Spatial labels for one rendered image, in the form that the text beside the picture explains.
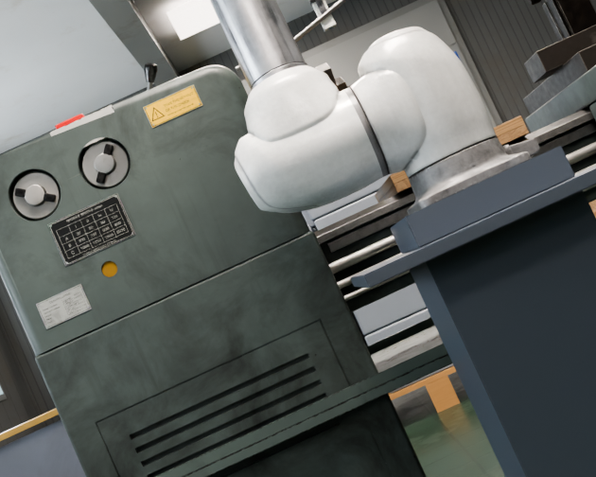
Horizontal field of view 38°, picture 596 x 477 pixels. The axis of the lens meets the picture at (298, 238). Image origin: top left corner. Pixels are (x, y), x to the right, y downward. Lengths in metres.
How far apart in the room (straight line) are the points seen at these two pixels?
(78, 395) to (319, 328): 0.49
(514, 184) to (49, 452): 3.24
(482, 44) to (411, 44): 7.05
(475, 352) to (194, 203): 0.69
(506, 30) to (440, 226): 7.26
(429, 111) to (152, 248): 0.66
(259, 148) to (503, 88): 7.07
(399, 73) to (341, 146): 0.14
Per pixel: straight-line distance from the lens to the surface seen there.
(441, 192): 1.30
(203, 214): 1.70
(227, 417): 1.71
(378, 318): 3.99
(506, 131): 1.84
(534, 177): 1.29
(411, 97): 1.33
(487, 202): 1.27
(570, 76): 1.94
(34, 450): 4.24
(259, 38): 1.41
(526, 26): 8.54
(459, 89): 1.35
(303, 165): 1.31
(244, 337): 1.69
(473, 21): 8.45
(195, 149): 1.72
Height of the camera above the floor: 0.77
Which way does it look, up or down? 3 degrees up
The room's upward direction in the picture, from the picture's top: 25 degrees counter-clockwise
